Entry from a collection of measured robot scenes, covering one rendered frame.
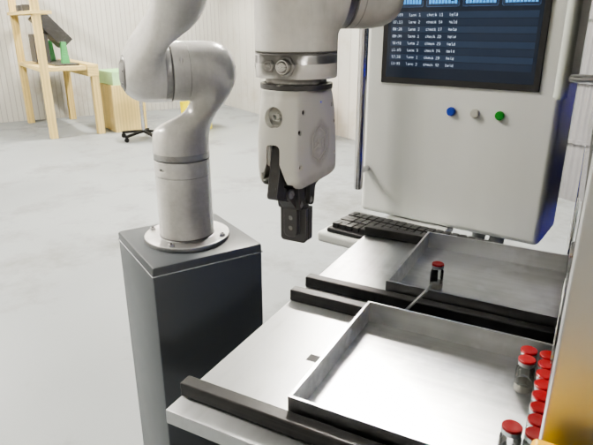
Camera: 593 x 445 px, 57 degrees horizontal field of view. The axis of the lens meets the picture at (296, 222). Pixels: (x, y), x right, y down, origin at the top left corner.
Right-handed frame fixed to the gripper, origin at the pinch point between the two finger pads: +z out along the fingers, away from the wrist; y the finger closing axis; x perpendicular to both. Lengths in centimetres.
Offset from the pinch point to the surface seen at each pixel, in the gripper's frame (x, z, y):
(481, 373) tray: -20.3, 22.2, 13.8
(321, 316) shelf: 5.0, 22.4, 17.9
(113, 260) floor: 208, 110, 160
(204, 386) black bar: 8.9, 20.4, -7.3
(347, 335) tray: -2.3, 19.9, 10.8
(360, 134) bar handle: 26, 7, 86
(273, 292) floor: 103, 110, 169
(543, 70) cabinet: -17, -11, 86
